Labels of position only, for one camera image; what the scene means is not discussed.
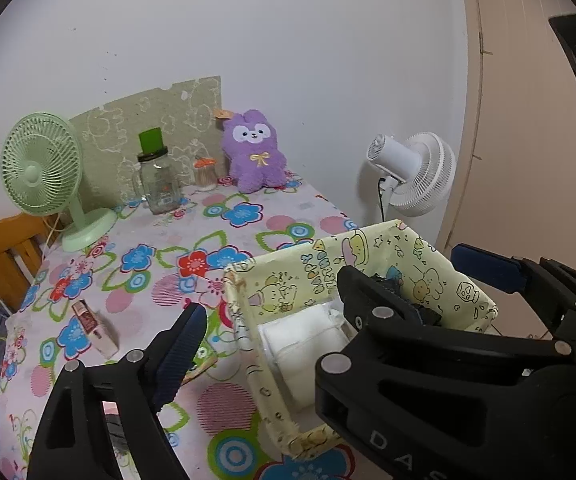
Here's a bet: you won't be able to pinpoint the yellow cartoon fabric storage box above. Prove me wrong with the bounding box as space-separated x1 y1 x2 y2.
222 218 498 461

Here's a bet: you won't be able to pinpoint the floral tablecloth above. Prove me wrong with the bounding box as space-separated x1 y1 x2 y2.
0 170 419 480

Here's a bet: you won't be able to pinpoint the green desk fan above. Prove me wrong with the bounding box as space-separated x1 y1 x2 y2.
0 111 118 253

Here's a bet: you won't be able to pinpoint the small jar with orange lid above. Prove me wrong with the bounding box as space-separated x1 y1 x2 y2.
193 155 217 191

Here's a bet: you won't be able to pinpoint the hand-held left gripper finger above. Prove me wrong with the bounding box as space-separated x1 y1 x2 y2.
27 302 208 480

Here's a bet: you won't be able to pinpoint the white soft roll pack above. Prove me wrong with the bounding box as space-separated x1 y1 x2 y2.
259 305 356 413

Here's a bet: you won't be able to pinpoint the beige door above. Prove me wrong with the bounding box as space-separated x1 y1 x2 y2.
455 0 576 286

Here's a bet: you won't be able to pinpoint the glass jar with green lid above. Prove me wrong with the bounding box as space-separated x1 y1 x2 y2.
136 128 181 216

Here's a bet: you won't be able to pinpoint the green and orange snack packet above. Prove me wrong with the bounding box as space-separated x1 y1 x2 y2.
185 347 219 378

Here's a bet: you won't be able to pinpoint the white standing fan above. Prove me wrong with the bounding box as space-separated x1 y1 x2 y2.
366 131 456 223

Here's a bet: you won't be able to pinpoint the clear glass mug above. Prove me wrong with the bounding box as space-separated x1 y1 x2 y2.
118 160 145 206

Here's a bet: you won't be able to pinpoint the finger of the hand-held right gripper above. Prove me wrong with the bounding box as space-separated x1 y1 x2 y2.
314 265 534 431
450 243 576 356

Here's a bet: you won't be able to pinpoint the purple plush toy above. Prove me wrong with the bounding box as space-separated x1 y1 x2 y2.
213 108 289 194

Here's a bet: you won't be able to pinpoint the black soft bundle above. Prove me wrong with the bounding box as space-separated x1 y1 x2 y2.
104 407 131 461

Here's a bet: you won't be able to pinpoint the small red and white box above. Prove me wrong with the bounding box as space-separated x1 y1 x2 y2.
72 300 120 360

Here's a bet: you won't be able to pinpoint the green patterned board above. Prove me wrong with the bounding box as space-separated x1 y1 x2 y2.
68 75 222 211

